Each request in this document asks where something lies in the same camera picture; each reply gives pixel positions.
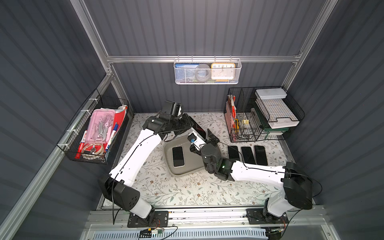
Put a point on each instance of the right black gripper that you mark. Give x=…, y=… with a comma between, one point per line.
x=202, y=144

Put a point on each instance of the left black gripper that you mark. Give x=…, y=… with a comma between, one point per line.
x=186, y=124

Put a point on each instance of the beige plastic storage tray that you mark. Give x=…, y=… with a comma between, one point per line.
x=193, y=162

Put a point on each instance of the black phone pink case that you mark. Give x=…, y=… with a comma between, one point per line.
x=248, y=155
x=260, y=155

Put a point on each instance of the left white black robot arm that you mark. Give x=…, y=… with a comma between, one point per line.
x=117, y=185

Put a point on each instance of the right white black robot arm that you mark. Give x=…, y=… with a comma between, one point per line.
x=295, y=188

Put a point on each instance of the black phone cream case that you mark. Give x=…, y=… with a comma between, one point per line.
x=178, y=157

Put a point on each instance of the blue box in basket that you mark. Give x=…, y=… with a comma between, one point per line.
x=185, y=73

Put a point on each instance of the white flat box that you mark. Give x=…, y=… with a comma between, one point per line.
x=272, y=93

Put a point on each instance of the yellow utility knife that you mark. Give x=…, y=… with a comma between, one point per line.
x=236, y=126

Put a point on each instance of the red scissors in organizer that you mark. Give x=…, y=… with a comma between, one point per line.
x=231, y=102

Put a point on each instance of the red folder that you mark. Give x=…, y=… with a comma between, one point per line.
x=120, y=115

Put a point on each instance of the blue white marker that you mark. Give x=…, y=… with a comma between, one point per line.
x=112, y=136

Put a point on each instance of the grey tape roll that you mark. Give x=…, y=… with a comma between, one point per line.
x=203, y=73

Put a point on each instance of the yellow white alarm clock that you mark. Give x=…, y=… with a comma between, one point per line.
x=223, y=71

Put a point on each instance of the pink plastic tool case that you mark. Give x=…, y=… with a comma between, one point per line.
x=97, y=131

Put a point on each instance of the white grid notebook stack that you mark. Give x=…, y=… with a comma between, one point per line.
x=277, y=113

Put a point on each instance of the red tape dispenser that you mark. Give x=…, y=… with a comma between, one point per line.
x=93, y=149

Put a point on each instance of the small circuit board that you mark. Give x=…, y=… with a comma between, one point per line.
x=149, y=233

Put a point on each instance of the white wire wall basket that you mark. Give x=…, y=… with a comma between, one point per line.
x=209, y=61

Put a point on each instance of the black wire desk organizer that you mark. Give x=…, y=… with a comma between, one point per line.
x=255, y=114

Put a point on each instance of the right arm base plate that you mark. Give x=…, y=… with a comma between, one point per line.
x=257, y=217

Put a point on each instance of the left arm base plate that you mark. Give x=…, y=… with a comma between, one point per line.
x=154, y=219

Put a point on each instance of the black wire side basket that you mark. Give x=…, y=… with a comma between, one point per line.
x=71, y=143

